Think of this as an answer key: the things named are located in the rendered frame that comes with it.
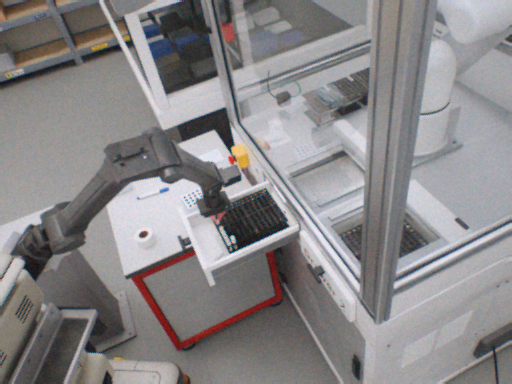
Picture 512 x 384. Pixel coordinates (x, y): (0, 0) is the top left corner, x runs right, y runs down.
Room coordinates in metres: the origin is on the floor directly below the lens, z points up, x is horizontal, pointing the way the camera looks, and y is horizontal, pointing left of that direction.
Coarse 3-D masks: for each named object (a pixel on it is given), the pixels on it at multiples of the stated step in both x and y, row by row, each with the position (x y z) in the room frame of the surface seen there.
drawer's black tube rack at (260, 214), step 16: (256, 192) 1.07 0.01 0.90; (240, 208) 1.01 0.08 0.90; (256, 208) 0.99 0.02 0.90; (272, 208) 0.98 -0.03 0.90; (224, 224) 0.98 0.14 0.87; (240, 224) 0.94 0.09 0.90; (256, 224) 0.94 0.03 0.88; (272, 224) 0.91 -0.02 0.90; (240, 240) 0.89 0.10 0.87; (256, 240) 0.88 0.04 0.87
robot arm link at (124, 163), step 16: (112, 144) 0.66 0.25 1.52; (128, 144) 0.67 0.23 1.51; (144, 144) 0.67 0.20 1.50; (160, 144) 0.68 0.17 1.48; (112, 160) 0.64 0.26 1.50; (128, 160) 0.64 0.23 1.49; (144, 160) 0.64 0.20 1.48; (160, 160) 0.65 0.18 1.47; (176, 160) 0.66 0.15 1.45; (96, 176) 0.67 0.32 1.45; (112, 176) 0.63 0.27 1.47; (128, 176) 0.61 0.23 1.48; (144, 176) 0.63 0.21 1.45; (80, 192) 0.69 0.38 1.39; (96, 192) 0.65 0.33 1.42; (112, 192) 0.65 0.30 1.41; (64, 208) 0.72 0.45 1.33; (80, 208) 0.67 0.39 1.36; (96, 208) 0.67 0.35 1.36; (64, 224) 0.70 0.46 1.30; (80, 224) 0.69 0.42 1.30; (64, 240) 0.69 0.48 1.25; (80, 240) 0.69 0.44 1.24
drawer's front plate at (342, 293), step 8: (304, 232) 0.83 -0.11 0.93; (304, 240) 0.80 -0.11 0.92; (304, 248) 0.81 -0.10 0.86; (312, 248) 0.76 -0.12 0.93; (312, 256) 0.76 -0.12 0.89; (320, 256) 0.73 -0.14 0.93; (312, 264) 0.76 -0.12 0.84; (320, 264) 0.71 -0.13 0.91; (328, 264) 0.69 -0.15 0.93; (328, 272) 0.67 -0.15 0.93; (328, 280) 0.67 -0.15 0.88; (336, 280) 0.64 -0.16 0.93; (336, 288) 0.63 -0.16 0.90; (344, 288) 0.61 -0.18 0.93; (336, 296) 0.63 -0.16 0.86; (344, 296) 0.59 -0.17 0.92; (352, 296) 0.58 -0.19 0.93; (344, 304) 0.59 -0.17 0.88; (352, 304) 0.56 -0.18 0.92; (344, 312) 0.59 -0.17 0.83; (352, 312) 0.56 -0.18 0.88; (352, 320) 0.56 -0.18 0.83
